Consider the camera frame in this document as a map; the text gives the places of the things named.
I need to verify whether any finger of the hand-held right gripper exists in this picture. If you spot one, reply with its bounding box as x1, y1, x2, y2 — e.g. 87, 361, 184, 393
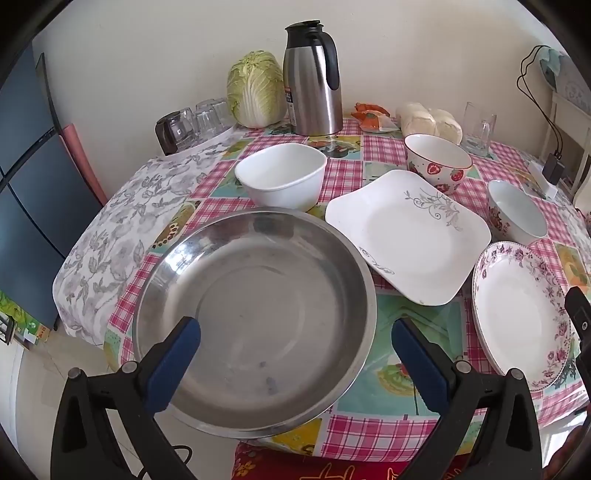
564, 286, 591, 384

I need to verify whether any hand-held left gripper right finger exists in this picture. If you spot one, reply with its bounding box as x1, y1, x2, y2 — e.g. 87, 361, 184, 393
391, 318, 542, 480

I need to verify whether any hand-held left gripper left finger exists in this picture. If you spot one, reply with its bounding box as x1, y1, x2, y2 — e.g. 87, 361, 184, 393
51, 316, 202, 480

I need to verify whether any round pink floral plate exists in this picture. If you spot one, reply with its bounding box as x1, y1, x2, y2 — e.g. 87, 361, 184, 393
471, 241, 573, 392

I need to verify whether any stainless steel basin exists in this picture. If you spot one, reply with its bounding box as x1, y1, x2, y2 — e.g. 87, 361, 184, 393
132, 208, 378, 439

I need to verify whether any small floral white bowl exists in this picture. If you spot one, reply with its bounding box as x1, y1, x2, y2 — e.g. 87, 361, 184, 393
487, 180, 549, 246

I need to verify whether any square white plate grey vine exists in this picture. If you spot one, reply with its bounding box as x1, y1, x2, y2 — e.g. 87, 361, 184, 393
325, 169, 492, 306

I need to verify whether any strawberry print red-rimmed bowl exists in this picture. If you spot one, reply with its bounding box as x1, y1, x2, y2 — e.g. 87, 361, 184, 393
405, 134, 474, 195

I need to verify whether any plain white bowl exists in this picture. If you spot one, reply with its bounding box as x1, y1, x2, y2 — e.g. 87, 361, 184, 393
234, 143, 328, 212

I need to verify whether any white power strip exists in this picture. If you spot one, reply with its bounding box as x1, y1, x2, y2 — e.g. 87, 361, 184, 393
529, 159, 561, 201

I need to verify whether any black charger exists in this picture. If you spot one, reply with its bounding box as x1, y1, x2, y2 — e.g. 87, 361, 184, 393
542, 154, 565, 182

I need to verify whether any green cardboard box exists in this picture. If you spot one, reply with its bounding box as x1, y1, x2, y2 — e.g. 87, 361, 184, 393
0, 291, 51, 347

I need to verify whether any clear glass mug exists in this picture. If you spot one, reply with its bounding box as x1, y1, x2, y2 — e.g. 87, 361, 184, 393
467, 113, 498, 158

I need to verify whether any white rack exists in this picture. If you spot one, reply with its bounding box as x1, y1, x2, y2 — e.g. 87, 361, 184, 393
538, 88, 591, 195

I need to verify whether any tall clear glass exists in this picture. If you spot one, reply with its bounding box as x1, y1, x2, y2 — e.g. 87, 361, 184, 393
463, 102, 485, 144

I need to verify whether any white printed box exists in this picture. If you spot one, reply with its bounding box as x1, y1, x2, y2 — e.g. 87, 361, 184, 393
536, 45, 591, 104

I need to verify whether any pink rolled mat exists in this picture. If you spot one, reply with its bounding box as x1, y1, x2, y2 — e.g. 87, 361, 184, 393
62, 122, 109, 206

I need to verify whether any blue-grey fridge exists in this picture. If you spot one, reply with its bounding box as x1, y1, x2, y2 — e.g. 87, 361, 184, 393
0, 44, 105, 330

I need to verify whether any white tray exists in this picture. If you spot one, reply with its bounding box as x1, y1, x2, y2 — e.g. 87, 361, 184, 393
161, 124, 250, 162

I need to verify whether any bag of white steamed buns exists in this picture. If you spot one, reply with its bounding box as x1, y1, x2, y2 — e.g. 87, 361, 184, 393
397, 102, 463, 143

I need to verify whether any clear glass tumbler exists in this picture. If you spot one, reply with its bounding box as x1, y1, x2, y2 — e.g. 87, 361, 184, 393
194, 111, 222, 140
198, 97, 234, 130

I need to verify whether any napa cabbage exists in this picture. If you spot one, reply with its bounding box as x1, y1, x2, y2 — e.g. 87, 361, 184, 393
226, 51, 288, 129

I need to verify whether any stainless steel thermos jug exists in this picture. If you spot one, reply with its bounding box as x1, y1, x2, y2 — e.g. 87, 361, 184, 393
283, 20, 344, 137

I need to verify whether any black cable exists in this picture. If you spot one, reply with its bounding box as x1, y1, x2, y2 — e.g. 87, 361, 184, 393
516, 45, 566, 160

